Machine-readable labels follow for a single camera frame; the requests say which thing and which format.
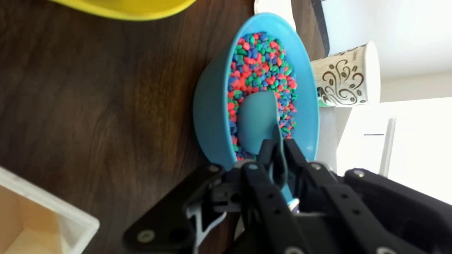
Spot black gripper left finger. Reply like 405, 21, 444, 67
122, 139, 306, 254

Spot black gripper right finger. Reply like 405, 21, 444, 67
283, 139, 423, 254

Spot blue scoop spoon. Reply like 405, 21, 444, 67
237, 90, 299, 211

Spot blue plastic bowl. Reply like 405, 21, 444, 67
192, 12, 319, 169

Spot coloured beads in bowl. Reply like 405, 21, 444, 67
226, 30, 298, 160

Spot white wooden box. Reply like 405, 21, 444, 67
0, 167, 100, 254

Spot yellow plastic bowl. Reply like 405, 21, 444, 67
50, 0, 196, 21

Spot patterned paper cup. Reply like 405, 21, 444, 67
310, 40, 381, 107

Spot round wooden table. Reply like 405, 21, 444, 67
0, 0, 252, 254

